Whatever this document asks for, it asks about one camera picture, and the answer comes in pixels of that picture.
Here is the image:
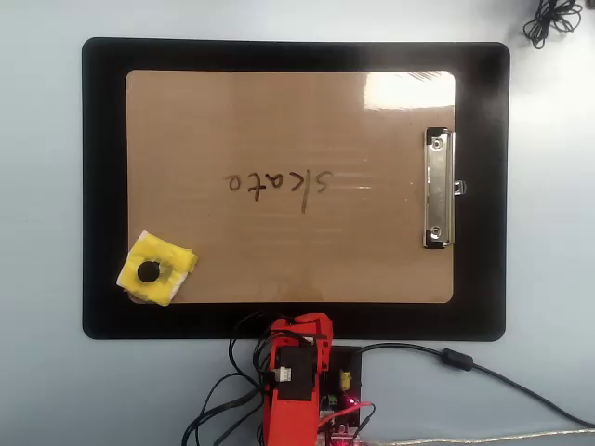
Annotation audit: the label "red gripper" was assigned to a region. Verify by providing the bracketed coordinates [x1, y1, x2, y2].
[269, 313, 334, 373]

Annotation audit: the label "yellow sponge with black knob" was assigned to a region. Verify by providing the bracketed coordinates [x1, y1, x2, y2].
[114, 229, 199, 308]

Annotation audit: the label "controller circuit board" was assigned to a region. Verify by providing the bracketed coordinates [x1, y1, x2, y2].
[318, 392, 366, 446]

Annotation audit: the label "silver metal clipboard clip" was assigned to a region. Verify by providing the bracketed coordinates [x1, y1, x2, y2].
[421, 126, 468, 250]

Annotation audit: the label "brown clipboard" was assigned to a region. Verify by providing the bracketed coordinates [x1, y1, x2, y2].
[125, 69, 456, 305]

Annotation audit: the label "black mat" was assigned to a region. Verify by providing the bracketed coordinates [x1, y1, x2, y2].
[81, 36, 511, 341]

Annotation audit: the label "black servo wires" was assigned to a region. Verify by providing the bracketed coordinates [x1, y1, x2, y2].
[180, 310, 280, 446]

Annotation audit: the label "red wire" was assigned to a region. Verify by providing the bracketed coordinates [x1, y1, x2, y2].
[320, 401, 376, 433]

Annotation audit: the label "black power cable with ferrite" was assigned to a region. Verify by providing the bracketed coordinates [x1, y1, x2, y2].
[357, 342, 595, 428]

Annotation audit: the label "silver USB cable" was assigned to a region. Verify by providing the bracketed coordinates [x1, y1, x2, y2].
[362, 426, 595, 446]

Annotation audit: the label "bundled black cable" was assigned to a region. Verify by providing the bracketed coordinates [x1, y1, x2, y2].
[522, 0, 584, 49]

